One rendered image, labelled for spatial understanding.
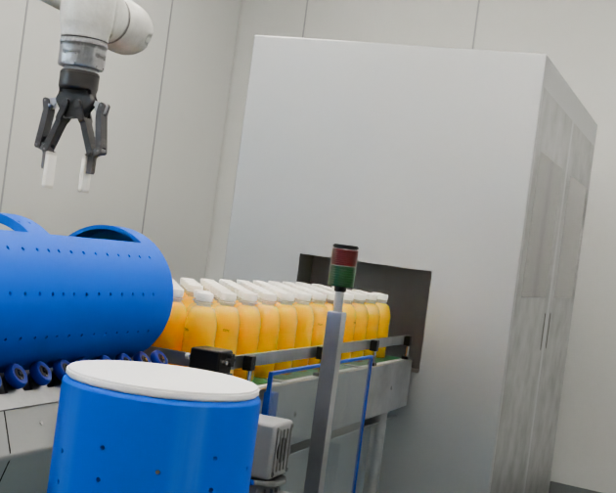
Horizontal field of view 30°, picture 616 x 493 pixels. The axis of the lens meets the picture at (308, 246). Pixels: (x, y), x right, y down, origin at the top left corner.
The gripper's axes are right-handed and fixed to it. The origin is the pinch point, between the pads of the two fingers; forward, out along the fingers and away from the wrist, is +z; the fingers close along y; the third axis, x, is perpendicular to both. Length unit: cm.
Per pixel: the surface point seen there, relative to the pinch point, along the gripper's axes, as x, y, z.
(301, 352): 90, 20, 35
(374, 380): 155, 22, 47
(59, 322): -16.6, 12.8, 26.1
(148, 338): 20.9, 10.9, 30.6
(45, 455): -15, 13, 50
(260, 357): 62, 20, 35
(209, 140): 466, -196, -50
